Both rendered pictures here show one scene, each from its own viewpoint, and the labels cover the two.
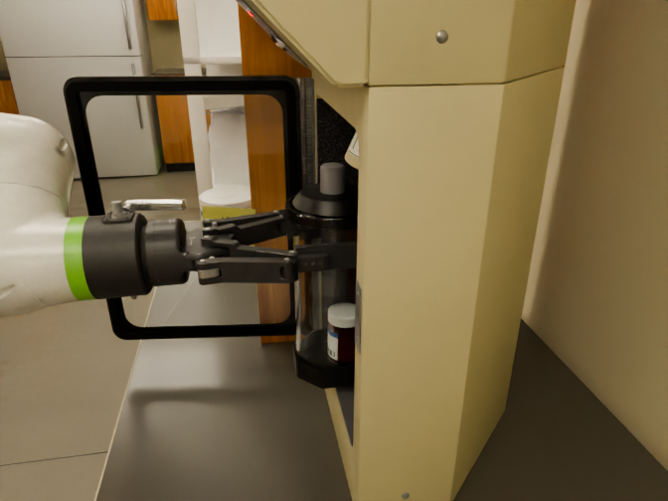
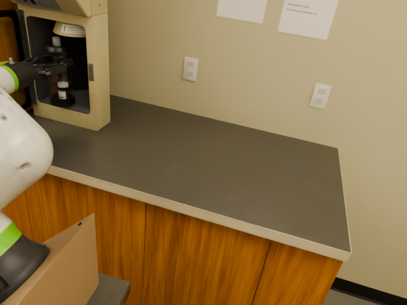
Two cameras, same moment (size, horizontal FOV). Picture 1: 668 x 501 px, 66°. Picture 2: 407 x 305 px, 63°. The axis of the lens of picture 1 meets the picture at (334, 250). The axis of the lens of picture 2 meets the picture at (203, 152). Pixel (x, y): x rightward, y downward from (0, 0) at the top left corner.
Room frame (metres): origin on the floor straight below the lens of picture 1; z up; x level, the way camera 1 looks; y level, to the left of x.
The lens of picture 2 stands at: (-0.51, 0.95, 1.65)
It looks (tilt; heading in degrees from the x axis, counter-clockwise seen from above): 31 degrees down; 293
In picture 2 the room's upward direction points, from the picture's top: 8 degrees clockwise
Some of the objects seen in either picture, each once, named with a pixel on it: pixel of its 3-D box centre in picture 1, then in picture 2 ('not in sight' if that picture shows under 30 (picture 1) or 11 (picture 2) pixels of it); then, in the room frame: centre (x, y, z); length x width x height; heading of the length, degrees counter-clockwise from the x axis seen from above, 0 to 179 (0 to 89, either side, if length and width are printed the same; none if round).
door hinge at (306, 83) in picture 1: (309, 219); (26, 60); (0.71, 0.04, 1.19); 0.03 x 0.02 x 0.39; 10
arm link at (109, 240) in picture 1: (123, 251); (13, 75); (0.52, 0.23, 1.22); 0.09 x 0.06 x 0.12; 10
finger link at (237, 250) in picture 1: (249, 257); (49, 68); (0.51, 0.09, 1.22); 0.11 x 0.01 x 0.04; 73
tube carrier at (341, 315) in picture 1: (331, 285); (59, 75); (0.56, 0.00, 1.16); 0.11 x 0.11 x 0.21
